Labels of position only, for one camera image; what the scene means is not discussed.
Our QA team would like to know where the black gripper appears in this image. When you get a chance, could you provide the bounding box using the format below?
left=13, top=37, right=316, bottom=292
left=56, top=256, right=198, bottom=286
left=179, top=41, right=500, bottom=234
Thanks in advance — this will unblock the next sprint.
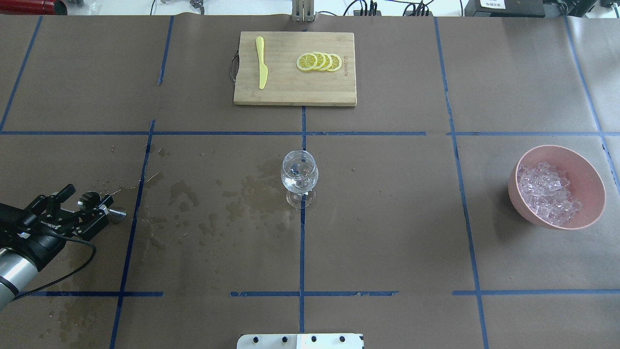
left=0, top=184, right=110, bottom=272

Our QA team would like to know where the pink bowl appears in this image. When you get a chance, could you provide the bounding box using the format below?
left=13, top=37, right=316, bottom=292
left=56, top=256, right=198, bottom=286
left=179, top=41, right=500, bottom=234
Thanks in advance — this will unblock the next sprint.
left=507, top=145, right=606, bottom=231

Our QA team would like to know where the clear wine glass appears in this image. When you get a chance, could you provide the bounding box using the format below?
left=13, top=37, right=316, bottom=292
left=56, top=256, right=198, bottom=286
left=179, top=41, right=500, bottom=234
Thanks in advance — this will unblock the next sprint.
left=281, top=150, right=319, bottom=210

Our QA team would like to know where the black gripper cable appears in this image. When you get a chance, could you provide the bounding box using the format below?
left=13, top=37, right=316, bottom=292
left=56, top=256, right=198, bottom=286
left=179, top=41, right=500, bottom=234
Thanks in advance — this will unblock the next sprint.
left=12, top=228, right=97, bottom=302

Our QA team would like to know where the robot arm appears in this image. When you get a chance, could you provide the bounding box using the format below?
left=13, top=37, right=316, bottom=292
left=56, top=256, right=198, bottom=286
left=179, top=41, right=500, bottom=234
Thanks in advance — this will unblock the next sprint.
left=0, top=184, right=126, bottom=307

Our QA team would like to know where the pile of clear ice cubes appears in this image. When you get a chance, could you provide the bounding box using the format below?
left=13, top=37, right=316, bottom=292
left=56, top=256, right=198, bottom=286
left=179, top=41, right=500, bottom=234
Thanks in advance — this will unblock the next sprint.
left=516, top=162, right=583, bottom=227

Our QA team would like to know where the aluminium camera post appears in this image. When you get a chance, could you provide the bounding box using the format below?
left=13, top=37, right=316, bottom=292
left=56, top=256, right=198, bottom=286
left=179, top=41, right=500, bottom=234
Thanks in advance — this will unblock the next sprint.
left=292, top=0, right=316, bottom=23

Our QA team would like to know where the steel double jigger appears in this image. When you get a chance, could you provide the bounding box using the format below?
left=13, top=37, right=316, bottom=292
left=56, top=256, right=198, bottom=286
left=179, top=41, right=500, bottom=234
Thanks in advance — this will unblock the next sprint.
left=77, top=191, right=127, bottom=224

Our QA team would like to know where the bamboo cutting board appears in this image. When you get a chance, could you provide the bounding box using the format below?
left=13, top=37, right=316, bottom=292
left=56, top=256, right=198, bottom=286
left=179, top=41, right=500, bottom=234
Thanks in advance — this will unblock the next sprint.
left=234, top=31, right=358, bottom=108

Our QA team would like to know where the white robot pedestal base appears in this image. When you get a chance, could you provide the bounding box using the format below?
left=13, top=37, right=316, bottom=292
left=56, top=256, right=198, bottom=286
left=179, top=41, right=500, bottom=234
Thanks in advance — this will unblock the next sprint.
left=236, top=333, right=365, bottom=349

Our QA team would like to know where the yellow plastic knife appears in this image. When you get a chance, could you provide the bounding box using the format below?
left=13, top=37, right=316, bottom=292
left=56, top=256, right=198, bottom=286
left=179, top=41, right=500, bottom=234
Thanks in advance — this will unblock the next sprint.
left=255, top=37, right=268, bottom=89

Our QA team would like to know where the black box on bench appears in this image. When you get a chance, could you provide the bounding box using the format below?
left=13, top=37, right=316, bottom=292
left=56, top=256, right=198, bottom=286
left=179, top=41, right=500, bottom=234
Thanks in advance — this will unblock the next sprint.
left=464, top=0, right=545, bottom=18

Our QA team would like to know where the red cylinder on bench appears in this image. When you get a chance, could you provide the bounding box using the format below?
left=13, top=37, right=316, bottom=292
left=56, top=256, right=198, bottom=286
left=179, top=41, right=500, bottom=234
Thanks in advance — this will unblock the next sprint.
left=0, top=0, right=68, bottom=16

